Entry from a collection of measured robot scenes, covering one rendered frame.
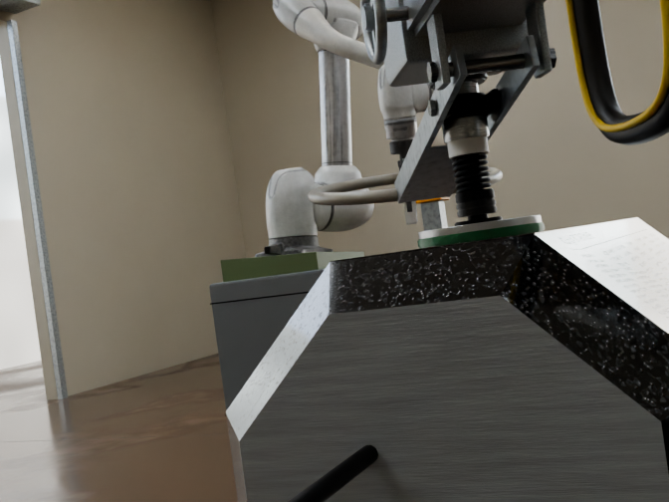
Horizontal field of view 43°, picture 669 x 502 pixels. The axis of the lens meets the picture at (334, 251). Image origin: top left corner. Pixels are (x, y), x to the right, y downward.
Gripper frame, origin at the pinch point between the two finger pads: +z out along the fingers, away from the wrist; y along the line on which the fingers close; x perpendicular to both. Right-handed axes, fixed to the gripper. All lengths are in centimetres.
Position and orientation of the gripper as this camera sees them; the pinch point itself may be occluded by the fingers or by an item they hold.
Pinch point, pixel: (410, 211)
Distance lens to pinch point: 238.0
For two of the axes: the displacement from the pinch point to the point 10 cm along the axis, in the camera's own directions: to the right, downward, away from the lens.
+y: -1.4, 1.6, -9.8
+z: 1.3, 9.8, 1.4
